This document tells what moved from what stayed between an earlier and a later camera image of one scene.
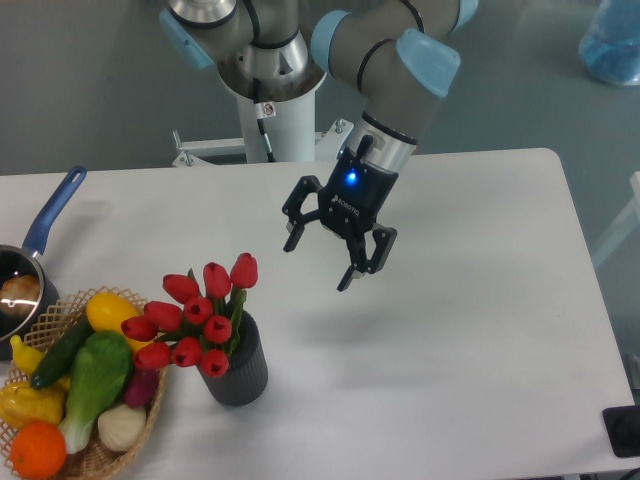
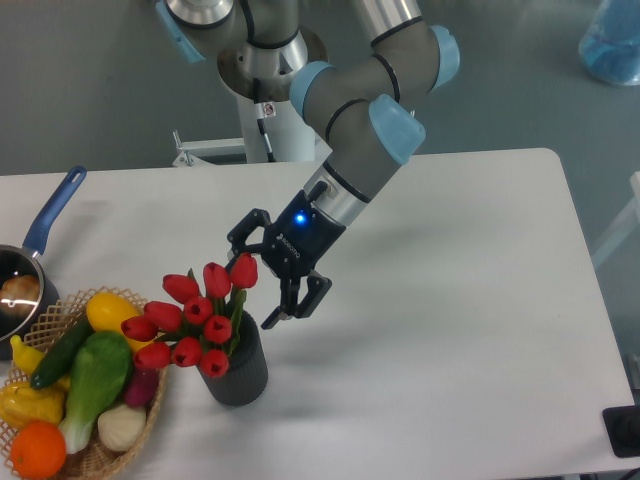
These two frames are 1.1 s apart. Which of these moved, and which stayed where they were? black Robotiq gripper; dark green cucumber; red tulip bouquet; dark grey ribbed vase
Moved: black Robotiq gripper
Stayed: red tulip bouquet; dark grey ribbed vase; dark green cucumber
